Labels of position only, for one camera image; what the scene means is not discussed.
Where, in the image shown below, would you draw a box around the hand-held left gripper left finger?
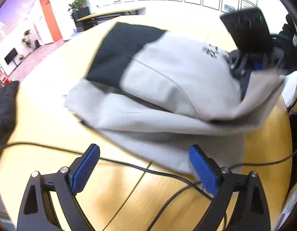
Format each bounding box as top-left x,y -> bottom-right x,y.
17,143 -> 101,231

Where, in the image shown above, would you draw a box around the person's right hand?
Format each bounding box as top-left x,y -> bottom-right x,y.
275,13 -> 297,76

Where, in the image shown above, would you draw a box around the tall potted plant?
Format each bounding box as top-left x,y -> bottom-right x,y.
21,29 -> 33,51

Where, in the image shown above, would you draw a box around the black cable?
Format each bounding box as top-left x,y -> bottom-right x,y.
147,183 -> 204,231
228,146 -> 297,170
0,142 -> 215,200

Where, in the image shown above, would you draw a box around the yellow folding table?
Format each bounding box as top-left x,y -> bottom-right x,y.
76,7 -> 146,22

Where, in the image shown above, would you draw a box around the beige and black jacket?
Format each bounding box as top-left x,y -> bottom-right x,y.
63,22 -> 287,174

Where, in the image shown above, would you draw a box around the folded black clothes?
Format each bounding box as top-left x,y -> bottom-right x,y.
0,80 -> 20,167

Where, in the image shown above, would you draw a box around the black television on stand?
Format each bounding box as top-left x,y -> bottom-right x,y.
4,48 -> 19,66

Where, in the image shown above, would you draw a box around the orange door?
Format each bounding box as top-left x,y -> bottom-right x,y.
39,0 -> 63,44

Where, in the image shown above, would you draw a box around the green potted plant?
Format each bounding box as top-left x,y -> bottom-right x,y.
67,0 -> 88,12

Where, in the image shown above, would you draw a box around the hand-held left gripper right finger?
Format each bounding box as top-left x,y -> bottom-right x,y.
189,145 -> 271,231

